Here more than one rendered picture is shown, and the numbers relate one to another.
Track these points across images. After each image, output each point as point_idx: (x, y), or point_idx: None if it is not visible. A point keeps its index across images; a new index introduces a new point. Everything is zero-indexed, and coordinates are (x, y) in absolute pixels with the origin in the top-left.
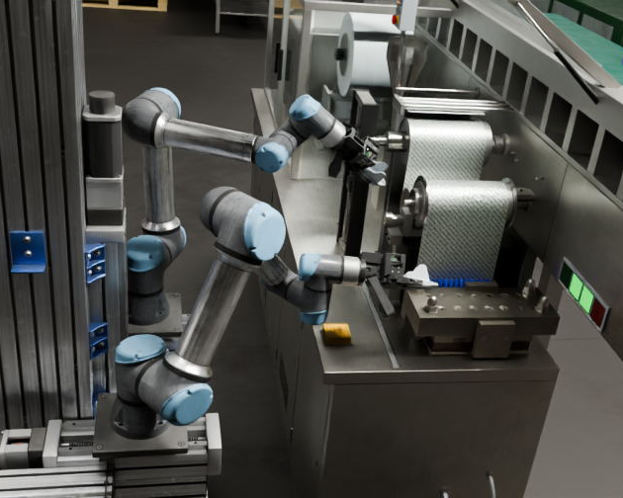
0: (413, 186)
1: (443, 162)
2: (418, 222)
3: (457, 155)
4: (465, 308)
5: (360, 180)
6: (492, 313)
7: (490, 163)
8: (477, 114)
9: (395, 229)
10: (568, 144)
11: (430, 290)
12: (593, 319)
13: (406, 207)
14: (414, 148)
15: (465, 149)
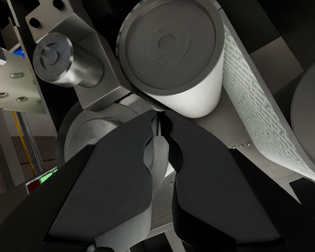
0: (162, 139)
1: (257, 125)
2: (71, 122)
3: (259, 140)
4: (11, 97)
5: (17, 216)
6: (32, 108)
7: (289, 79)
8: None
9: (78, 32)
10: (168, 239)
11: (8, 61)
12: (34, 182)
13: (122, 92)
14: (296, 158)
15: (263, 150)
